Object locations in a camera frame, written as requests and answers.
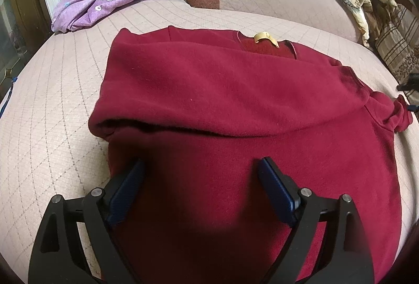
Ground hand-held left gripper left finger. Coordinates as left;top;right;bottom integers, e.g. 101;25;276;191
28;158;146;284

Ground blue cord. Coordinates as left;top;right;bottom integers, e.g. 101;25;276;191
0;76;18;117

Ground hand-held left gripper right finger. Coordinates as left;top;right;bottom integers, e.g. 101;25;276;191
257;157;374;284

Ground dark red sweater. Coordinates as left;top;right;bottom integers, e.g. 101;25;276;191
88;26;414;284

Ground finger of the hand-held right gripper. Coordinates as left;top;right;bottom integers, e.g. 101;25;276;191
397;73;419;92

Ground striped floral pillow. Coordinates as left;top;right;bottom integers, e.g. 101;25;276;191
373;4;419;104

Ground pink quilted bed mat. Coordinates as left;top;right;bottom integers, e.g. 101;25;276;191
0;0;419;284

